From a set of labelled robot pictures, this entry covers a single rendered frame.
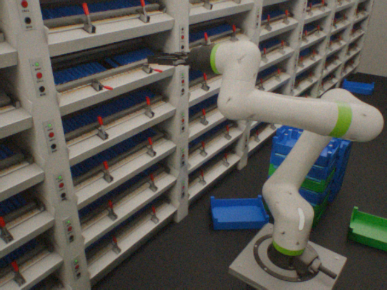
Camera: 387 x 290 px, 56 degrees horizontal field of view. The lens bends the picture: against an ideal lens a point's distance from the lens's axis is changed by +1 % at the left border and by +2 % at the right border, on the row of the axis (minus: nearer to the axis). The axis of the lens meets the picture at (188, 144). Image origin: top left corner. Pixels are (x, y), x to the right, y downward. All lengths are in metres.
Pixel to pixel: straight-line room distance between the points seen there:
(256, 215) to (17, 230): 1.30
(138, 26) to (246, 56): 0.52
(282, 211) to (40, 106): 0.88
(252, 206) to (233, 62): 1.30
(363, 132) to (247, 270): 0.64
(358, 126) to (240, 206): 1.15
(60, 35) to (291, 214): 0.97
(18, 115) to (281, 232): 0.96
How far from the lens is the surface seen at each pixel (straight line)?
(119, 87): 1.42
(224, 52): 1.11
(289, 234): 1.38
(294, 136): 2.15
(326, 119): 1.18
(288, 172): 1.45
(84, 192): 1.49
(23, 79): 1.18
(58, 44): 1.23
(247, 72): 1.08
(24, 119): 1.21
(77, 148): 1.39
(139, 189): 1.79
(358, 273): 2.00
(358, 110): 1.23
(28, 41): 1.17
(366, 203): 2.48
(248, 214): 2.17
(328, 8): 3.49
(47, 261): 1.54
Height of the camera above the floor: 1.36
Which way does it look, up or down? 28 degrees down
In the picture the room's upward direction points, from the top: straight up
